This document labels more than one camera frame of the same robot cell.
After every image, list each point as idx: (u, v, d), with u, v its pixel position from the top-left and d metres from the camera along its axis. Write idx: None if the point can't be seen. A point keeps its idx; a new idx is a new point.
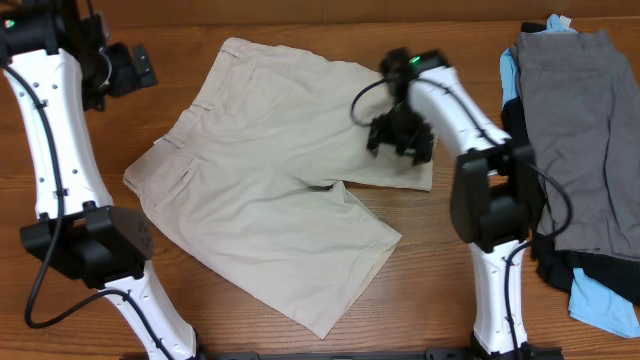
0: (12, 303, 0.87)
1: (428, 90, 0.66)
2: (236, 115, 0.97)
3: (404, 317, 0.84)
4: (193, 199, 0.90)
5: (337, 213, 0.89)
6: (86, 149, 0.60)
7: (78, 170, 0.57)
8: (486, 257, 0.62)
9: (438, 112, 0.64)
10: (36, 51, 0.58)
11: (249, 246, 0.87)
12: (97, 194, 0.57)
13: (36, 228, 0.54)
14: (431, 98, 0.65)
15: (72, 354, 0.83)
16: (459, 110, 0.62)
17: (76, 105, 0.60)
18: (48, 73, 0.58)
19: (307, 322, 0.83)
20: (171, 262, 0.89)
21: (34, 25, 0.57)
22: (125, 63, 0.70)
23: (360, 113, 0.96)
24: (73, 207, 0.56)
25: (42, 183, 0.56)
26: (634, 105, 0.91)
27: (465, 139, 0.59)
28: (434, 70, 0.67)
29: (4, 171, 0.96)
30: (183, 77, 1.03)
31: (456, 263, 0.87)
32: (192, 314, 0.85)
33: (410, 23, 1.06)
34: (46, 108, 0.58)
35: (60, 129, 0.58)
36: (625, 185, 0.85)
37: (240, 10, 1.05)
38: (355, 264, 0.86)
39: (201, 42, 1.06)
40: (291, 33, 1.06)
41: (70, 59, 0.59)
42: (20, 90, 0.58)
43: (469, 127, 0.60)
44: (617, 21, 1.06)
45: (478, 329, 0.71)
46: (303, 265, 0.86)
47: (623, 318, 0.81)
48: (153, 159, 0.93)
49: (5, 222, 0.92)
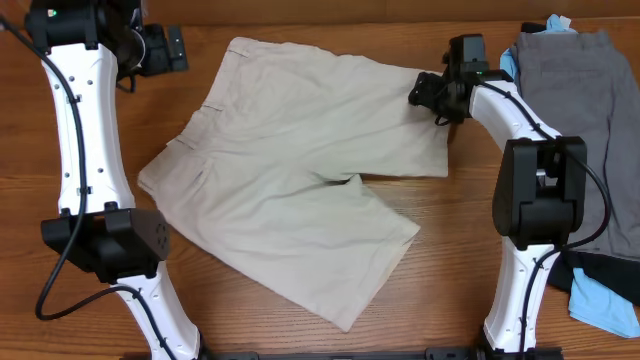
0: (12, 302, 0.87)
1: (489, 93, 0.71)
2: (248, 114, 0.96)
3: (405, 317, 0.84)
4: (210, 198, 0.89)
5: (355, 208, 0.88)
6: (113, 148, 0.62)
7: (103, 169, 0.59)
8: (518, 254, 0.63)
9: (495, 112, 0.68)
10: (76, 45, 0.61)
11: (269, 242, 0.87)
12: (120, 195, 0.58)
13: (57, 223, 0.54)
14: (490, 99, 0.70)
15: (72, 353, 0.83)
16: (515, 109, 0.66)
17: (107, 103, 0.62)
18: (84, 69, 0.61)
19: (330, 316, 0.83)
20: (171, 263, 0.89)
21: (76, 17, 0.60)
22: (157, 46, 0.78)
23: (370, 105, 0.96)
24: (95, 206, 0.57)
25: (67, 179, 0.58)
26: (634, 105, 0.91)
27: (519, 132, 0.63)
28: (496, 81, 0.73)
29: (5, 171, 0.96)
30: (184, 78, 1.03)
31: (457, 263, 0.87)
32: (194, 314, 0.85)
33: (411, 23, 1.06)
34: (80, 104, 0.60)
35: (91, 128, 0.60)
36: (625, 185, 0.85)
37: (241, 9, 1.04)
38: (375, 257, 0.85)
39: (201, 43, 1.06)
40: (291, 33, 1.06)
41: (107, 55, 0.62)
42: (56, 83, 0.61)
43: (524, 122, 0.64)
44: (617, 21, 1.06)
45: (488, 327, 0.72)
46: (305, 264, 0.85)
47: (623, 318, 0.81)
48: (168, 161, 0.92)
49: (5, 222, 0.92)
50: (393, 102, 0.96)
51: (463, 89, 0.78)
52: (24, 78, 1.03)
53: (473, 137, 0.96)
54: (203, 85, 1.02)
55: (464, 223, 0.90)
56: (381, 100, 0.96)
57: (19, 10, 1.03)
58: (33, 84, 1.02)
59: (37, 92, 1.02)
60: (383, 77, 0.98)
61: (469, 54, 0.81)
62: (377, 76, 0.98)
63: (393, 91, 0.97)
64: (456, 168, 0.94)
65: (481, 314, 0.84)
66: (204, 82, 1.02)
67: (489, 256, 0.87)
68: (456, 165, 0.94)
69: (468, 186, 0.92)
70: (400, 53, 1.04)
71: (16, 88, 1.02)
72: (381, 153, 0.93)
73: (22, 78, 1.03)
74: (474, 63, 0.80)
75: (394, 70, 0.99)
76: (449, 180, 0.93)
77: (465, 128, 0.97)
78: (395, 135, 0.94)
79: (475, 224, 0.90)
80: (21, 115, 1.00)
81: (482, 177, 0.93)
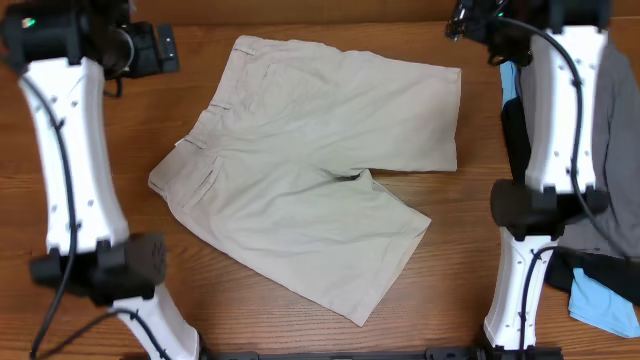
0: (12, 302, 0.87)
1: (557, 65, 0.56)
2: (256, 112, 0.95)
3: (405, 317, 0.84)
4: (222, 197, 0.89)
5: (365, 202, 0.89)
6: (102, 170, 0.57)
7: (93, 201, 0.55)
8: (516, 247, 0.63)
9: (547, 94, 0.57)
10: (56, 59, 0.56)
11: (281, 240, 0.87)
12: (113, 229, 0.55)
13: (43, 267, 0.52)
14: (556, 76, 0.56)
15: (72, 353, 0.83)
16: (571, 112, 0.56)
17: (95, 123, 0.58)
18: (67, 88, 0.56)
19: (345, 311, 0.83)
20: (171, 262, 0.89)
21: (53, 23, 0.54)
22: (147, 45, 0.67)
23: (378, 100, 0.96)
24: (87, 242, 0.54)
25: (56, 212, 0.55)
26: (634, 105, 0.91)
27: (553, 161, 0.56)
28: (579, 32, 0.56)
29: (5, 171, 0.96)
30: (184, 78, 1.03)
31: (457, 263, 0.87)
32: (194, 313, 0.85)
33: (411, 22, 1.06)
34: (63, 127, 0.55)
35: (77, 152, 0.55)
36: (625, 185, 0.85)
37: (240, 9, 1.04)
38: (387, 250, 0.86)
39: (201, 43, 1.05)
40: (291, 33, 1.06)
41: (93, 68, 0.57)
42: (36, 105, 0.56)
43: (569, 152, 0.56)
44: (618, 20, 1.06)
45: (487, 328, 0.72)
46: (306, 262, 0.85)
47: (623, 318, 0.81)
48: (176, 163, 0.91)
49: (6, 222, 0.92)
50: (399, 98, 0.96)
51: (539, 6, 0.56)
52: None
53: (472, 137, 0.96)
54: (202, 85, 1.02)
55: (464, 223, 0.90)
56: (389, 95, 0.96)
57: None
58: None
59: None
60: (389, 72, 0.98)
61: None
62: (383, 72, 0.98)
63: (400, 86, 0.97)
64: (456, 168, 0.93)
65: (481, 314, 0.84)
66: (203, 82, 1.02)
67: (488, 255, 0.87)
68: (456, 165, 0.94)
69: (468, 186, 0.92)
70: (400, 53, 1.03)
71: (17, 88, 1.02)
72: (390, 148, 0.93)
73: None
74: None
75: (398, 65, 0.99)
76: (448, 180, 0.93)
77: (464, 128, 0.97)
78: (402, 131, 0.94)
79: (474, 224, 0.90)
80: (21, 115, 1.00)
81: (482, 177, 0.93)
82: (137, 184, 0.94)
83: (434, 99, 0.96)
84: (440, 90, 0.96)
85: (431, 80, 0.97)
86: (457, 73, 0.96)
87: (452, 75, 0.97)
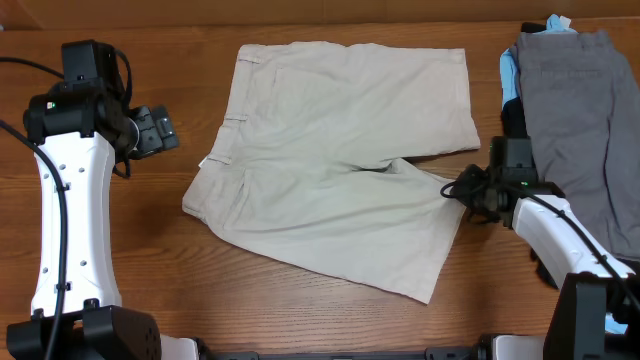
0: (12, 303, 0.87)
1: (537, 209, 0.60)
2: (274, 118, 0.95)
3: (405, 318, 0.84)
4: (260, 206, 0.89)
5: (398, 183, 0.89)
6: (101, 232, 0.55)
7: (86, 261, 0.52)
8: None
9: (545, 236, 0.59)
10: (68, 135, 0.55)
11: (315, 248, 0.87)
12: (103, 291, 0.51)
13: (28, 327, 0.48)
14: (540, 219, 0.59)
15: None
16: (571, 233, 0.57)
17: (101, 191, 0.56)
18: (76, 156, 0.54)
19: (409, 290, 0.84)
20: (171, 263, 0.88)
21: (75, 107, 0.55)
22: (149, 127, 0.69)
23: (390, 90, 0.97)
24: (73, 306, 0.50)
25: (45, 275, 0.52)
26: (634, 104, 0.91)
27: (580, 263, 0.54)
28: (544, 196, 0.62)
29: (5, 171, 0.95)
30: (185, 78, 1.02)
31: (457, 263, 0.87)
32: (195, 314, 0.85)
33: (410, 24, 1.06)
34: (68, 192, 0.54)
35: (78, 214, 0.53)
36: (625, 186, 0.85)
37: (241, 11, 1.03)
38: (426, 227, 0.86)
39: (201, 43, 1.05)
40: (291, 34, 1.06)
41: (102, 144, 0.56)
42: (45, 172, 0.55)
43: (586, 251, 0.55)
44: (618, 21, 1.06)
45: (497, 339, 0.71)
46: (347, 266, 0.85)
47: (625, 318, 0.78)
48: (206, 183, 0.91)
49: (6, 223, 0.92)
50: (411, 83, 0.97)
51: (505, 200, 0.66)
52: (24, 77, 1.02)
53: None
54: (203, 85, 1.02)
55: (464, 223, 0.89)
56: (399, 83, 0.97)
57: (21, 11, 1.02)
58: (32, 84, 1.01)
59: (36, 91, 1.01)
60: (395, 60, 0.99)
61: (514, 157, 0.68)
62: (388, 61, 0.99)
63: (409, 73, 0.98)
64: (457, 169, 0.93)
65: (480, 314, 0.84)
66: (204, 82, 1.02)
67: (488, 256, 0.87)
68: (457, 166, 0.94)
69: None
70: None
71: (14, 89, 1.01)
72: (410, 138, 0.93)
73: (21, 77, 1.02)
74: (518, 171, 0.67)
75: (405, 52, 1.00)
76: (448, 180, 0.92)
77: None
78: (417, 116, 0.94)
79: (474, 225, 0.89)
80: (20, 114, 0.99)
81: None
82: (138, 184, 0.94)
83: (444, 81, 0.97)
84: (448, 68, 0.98)
85: (437, 64, 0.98)
86: (462, 54, 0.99)
87: (457, 57, 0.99)
